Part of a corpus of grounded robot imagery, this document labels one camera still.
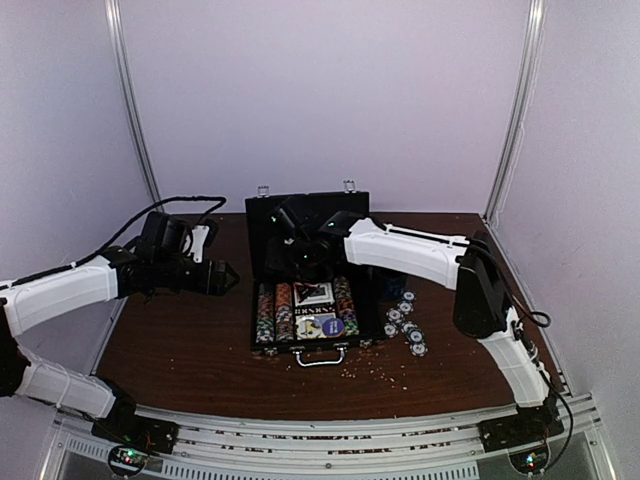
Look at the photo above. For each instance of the brown poker chip roll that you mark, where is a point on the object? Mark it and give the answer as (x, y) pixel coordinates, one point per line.
(283, 296)

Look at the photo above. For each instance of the left poker chip row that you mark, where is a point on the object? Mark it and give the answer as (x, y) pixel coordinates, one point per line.
(265, 331)

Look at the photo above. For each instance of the right poker chip row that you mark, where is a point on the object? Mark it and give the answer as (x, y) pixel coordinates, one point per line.
(345, 305)

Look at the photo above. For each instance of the clear round dealer button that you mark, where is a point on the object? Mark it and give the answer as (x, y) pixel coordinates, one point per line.
(307, 328)

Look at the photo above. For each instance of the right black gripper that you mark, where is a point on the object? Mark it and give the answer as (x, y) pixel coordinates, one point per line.
(274, 263)

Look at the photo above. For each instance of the triangular all-in button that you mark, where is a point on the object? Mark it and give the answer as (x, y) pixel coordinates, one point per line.
(303, 291)

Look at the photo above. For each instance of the right aluminium frame post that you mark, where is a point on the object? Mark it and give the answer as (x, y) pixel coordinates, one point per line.
(522, 97)

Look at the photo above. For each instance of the left aluminium frame post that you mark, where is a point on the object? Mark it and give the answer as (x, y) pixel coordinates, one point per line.
(118, 41)

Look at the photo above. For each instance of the black poker case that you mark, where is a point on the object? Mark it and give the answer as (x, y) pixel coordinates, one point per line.
(260, 231)

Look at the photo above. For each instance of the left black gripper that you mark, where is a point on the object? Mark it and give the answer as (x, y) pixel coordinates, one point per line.
(204, 285)

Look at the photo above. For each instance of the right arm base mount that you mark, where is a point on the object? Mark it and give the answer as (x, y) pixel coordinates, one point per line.
(520, 430)

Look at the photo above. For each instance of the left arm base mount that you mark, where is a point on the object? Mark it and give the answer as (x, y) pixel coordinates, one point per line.
(146, 434)

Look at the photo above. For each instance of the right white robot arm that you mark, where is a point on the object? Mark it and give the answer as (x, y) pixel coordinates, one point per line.
(484, 307)

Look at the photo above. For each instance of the purple small blind button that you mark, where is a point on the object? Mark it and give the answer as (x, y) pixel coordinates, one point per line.
(333, 327)

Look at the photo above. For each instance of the aluminium front rail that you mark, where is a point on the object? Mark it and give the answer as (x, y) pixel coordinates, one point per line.
(444, 446)

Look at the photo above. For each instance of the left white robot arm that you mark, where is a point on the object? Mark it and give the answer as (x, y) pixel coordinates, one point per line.
(116, 274)

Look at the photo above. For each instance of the playing card deck box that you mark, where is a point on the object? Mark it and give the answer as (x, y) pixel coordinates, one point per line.
(312, 317)
(323, 295)

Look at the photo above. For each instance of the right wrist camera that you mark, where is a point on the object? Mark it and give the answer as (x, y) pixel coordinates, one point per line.
(296, 219)

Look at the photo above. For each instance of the dark blue mug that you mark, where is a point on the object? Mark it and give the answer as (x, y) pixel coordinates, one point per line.
(393, 285)

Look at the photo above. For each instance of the poker chip row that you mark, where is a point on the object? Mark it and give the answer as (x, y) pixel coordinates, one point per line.
(345, 305)
(265, 331)
(284, 325)

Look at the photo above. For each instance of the aluminium frame post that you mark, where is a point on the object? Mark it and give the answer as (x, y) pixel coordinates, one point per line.
(118, 41)
(522, 97)

